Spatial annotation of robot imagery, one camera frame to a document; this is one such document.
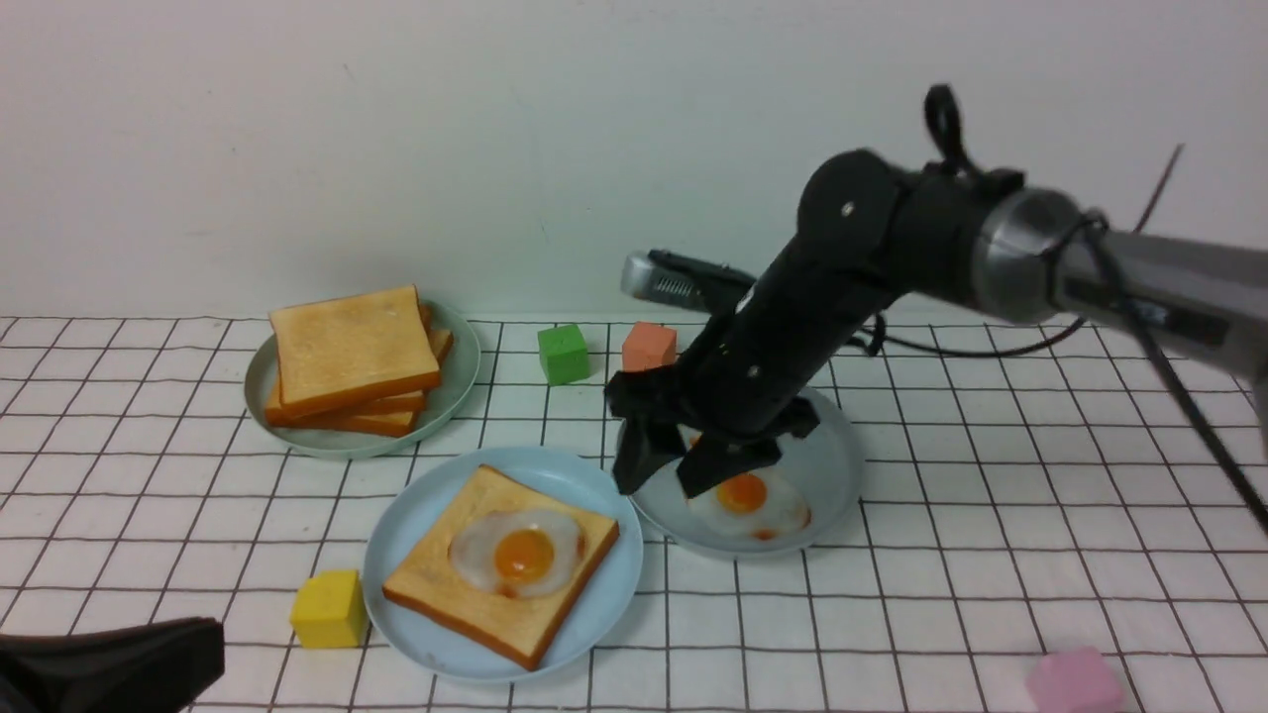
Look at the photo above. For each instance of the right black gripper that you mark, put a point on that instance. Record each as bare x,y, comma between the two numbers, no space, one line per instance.
740,379

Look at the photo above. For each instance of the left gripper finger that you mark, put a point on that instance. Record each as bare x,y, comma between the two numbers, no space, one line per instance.
162,667

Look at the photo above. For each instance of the toast slice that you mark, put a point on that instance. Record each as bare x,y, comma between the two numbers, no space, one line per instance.
336,354
441,342
521,630
389,424

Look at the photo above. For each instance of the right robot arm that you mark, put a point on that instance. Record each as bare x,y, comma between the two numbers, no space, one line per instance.
867,234

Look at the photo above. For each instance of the orange cube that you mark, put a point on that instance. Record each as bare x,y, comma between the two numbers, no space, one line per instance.
649,345

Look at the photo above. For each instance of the grey egg plate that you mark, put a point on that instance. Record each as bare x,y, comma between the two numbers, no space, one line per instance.
827,469

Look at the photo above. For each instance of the green cube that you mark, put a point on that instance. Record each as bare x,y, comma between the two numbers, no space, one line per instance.
564,354

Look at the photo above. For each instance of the yellow cube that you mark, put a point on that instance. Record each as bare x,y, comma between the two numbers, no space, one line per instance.
329,611

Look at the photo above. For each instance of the grey-green bread plate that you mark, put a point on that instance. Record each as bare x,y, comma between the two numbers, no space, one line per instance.
459,378

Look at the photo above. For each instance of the light blue plate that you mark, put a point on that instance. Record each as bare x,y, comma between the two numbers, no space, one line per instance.
412,513

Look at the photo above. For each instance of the pink cube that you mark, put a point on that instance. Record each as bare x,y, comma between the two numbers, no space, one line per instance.
1074,680

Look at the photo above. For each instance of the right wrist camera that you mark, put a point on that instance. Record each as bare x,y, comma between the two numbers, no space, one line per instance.
683,282

